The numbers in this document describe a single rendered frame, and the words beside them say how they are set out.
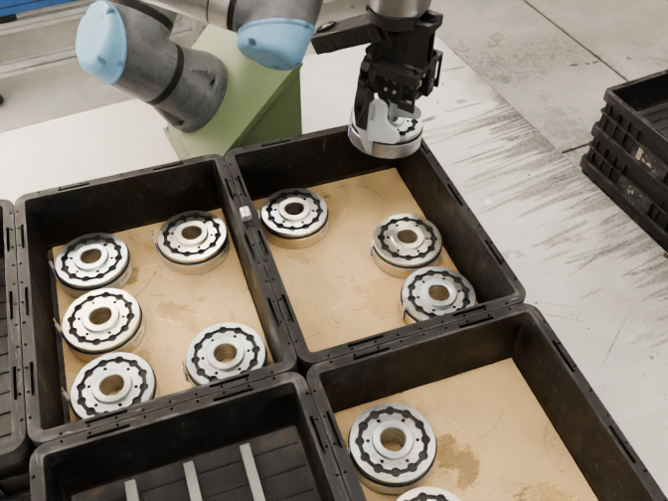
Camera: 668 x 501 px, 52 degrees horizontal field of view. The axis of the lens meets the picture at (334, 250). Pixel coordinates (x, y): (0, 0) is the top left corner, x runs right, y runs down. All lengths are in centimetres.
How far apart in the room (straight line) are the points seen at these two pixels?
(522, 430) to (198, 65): 80
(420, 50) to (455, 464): 49
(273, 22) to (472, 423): 53
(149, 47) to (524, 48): 218
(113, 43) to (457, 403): 75
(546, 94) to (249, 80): 183
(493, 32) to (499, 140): 178
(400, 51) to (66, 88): 222
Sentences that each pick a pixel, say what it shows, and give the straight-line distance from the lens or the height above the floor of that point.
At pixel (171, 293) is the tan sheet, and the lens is 101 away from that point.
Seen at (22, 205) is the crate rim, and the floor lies 93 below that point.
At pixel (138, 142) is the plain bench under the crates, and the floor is 70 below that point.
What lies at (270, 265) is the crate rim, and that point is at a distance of 89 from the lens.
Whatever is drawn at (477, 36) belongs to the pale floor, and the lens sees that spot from 318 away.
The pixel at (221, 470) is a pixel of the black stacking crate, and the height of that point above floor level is 83.
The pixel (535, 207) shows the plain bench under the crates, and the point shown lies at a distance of 134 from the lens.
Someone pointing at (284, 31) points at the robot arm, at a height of 122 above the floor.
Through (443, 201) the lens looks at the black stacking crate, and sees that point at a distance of 102.
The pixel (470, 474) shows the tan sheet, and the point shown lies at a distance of 86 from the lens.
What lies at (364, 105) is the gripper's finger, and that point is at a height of 107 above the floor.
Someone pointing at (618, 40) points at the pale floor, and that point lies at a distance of 333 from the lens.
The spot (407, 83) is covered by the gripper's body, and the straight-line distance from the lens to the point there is 86.
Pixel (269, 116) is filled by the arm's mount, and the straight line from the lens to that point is 120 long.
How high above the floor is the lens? 160
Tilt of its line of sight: 48 degrees down
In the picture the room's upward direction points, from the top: 1 degrees clockwise
